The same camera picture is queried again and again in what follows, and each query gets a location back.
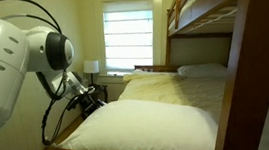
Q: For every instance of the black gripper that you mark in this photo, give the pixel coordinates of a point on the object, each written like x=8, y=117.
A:
x=90, y=103

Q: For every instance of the large white pillow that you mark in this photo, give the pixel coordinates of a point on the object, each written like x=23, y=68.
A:
x=143, y=131

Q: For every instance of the small white pillow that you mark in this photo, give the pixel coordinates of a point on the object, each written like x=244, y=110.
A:
x=202, y=71

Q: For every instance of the dark wooden side table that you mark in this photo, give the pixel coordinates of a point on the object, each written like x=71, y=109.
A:
x=102, y=90

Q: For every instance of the white shade table lamp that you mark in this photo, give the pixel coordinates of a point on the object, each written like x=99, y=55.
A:
x=91, y=66

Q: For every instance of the window with blinds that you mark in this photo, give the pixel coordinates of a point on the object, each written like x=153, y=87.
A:
x=128, y=35

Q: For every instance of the yellow striped bed sheet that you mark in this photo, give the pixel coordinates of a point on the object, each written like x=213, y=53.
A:
x=176, y=90

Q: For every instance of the upper bunk mattress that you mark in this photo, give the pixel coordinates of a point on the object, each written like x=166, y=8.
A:
x=198, y=8

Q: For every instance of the wooden bunk bed frame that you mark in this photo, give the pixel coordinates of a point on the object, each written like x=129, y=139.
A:
x=254, y=65

